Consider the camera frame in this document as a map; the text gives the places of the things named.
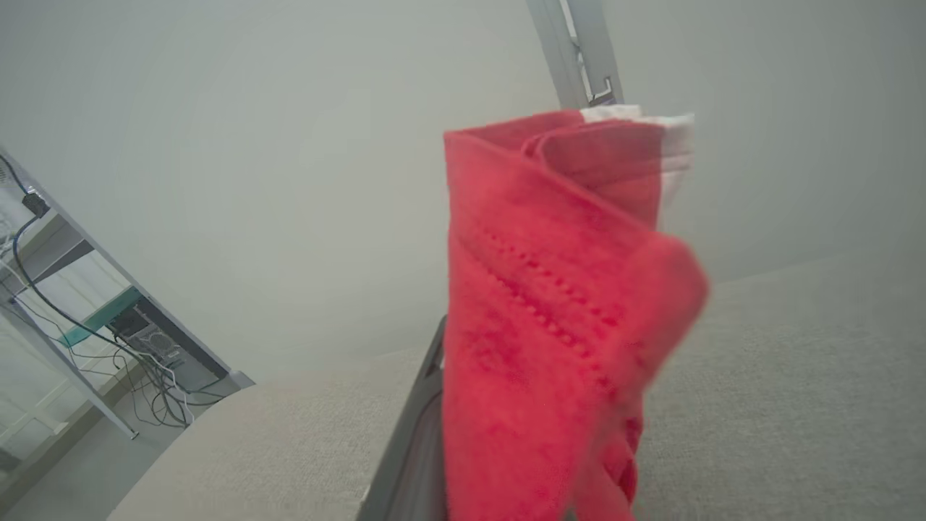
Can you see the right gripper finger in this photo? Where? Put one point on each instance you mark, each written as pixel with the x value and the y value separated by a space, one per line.
pixel 423 434

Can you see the red shorts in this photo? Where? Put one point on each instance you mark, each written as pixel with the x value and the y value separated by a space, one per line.
pixel 550 325

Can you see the black computer tower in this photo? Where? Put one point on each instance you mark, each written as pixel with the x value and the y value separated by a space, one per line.
pixel 155 340

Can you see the teal shelf strip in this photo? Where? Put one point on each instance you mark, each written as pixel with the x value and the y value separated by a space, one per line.
pixel 101 318

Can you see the grey metal table leg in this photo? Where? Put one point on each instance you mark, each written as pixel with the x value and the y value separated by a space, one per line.
pixel 72 369

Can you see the black power adapter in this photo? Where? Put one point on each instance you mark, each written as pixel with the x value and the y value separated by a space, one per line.
pixel 36 204

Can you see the grey slanted frame leg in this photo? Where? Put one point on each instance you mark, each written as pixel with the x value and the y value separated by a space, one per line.
pixel 130 282

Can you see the grey metal partition post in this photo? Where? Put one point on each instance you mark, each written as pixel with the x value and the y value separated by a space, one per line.
pixel 553 51
pixel 597 43

